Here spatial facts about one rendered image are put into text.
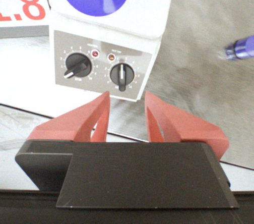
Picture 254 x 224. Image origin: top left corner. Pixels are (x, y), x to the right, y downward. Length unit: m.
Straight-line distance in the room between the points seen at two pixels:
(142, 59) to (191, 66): 0.12
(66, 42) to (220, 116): 0.29
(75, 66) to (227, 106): 0.28
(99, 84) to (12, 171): 0.21
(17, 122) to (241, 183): 0.45
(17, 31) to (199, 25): 0.29
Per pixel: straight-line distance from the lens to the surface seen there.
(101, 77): 0.20
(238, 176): 0.41
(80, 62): 0.18
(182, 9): 0.30
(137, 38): 0.18
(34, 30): 0.27
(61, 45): 0.19
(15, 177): 0.32
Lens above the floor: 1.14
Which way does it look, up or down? 80 degrees down
